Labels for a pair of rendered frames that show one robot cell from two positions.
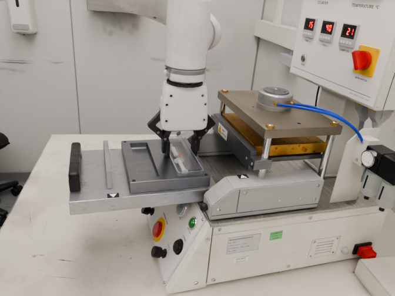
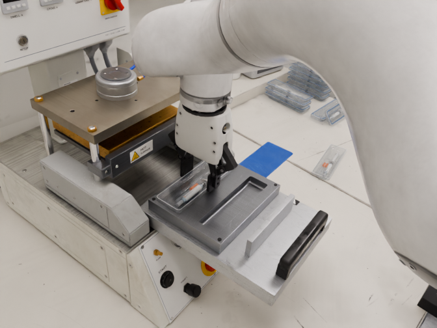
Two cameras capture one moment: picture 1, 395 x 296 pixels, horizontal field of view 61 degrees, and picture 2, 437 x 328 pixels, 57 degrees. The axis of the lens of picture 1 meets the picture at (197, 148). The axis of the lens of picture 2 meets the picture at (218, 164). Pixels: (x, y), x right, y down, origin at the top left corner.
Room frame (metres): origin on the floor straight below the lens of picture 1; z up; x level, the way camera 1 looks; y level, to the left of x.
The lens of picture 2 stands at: (1.03, 0.52, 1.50)
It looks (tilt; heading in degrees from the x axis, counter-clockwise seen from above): 37 degrees down; 232
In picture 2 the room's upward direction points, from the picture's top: 6 degrees clockwise
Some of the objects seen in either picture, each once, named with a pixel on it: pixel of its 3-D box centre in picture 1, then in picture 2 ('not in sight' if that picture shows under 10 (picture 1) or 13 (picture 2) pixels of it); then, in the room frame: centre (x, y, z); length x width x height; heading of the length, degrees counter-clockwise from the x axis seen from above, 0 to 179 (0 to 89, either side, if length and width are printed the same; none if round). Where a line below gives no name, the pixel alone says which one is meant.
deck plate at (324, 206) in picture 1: (273, 173); (113, 157); (0.76, -0.20, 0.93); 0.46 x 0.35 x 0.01; 109
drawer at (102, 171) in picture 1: (141, 167); (236, 212); (0.65, 0.12, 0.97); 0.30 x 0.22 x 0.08; 109
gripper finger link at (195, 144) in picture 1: (200, 140); (182, 157); (0.70, 0.00, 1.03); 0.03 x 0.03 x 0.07; 19
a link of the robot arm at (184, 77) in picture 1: (184, 73); (206, 95); (0.68, 0.04, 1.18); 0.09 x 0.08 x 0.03; 109
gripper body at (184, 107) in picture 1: (183, 102); (203, 126); (0.68, 0.04, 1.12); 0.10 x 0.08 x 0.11; 109
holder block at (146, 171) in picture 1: (161, 161); (216, 196); (0.67, 0.08, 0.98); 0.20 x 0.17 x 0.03; 19
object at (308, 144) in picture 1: (271, 124); (122, 109); (0.74, -0.17, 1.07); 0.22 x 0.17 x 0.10; 19
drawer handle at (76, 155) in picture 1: (75, 164); (304, 242); (0.61, 0.25, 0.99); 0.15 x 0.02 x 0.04; 19
